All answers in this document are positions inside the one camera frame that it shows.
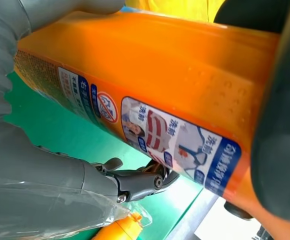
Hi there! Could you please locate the yellow plastic sheet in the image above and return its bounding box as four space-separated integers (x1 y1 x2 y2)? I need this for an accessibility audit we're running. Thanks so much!
125 0 226 23

